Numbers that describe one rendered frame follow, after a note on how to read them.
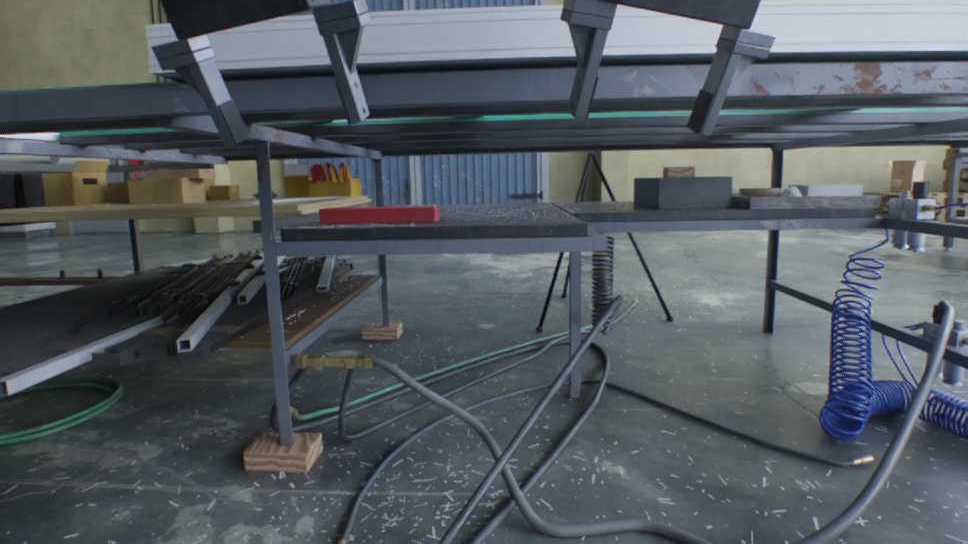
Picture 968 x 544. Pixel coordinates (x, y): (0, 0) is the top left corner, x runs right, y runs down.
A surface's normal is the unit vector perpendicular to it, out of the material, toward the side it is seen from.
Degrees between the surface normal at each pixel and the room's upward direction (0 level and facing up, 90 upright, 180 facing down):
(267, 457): 90
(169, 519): 0
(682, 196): 90
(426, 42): 90
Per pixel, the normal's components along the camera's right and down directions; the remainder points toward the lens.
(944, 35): -0.04, 0.13
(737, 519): -0.02, -0.99
